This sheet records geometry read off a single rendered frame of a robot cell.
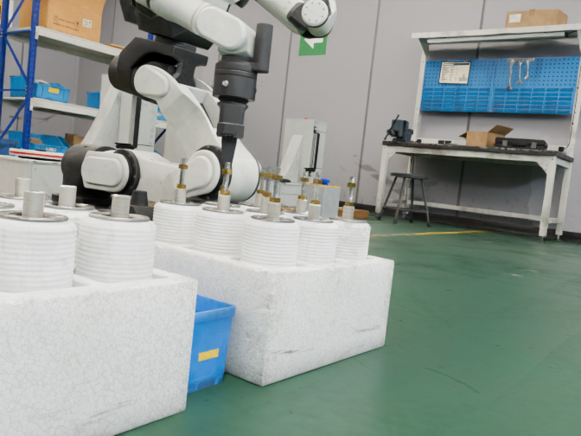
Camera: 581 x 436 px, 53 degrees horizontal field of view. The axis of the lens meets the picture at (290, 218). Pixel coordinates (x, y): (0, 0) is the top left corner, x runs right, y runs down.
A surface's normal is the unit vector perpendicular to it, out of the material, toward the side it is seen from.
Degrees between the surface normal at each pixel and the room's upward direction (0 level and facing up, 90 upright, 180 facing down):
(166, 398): 90
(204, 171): 90
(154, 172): 90
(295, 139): 68
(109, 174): 90
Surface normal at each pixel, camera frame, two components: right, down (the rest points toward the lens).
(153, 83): -0.58, 0.00
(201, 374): 0.79, 0.17
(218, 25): -0.27, 0.04
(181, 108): -0.39, 0.37
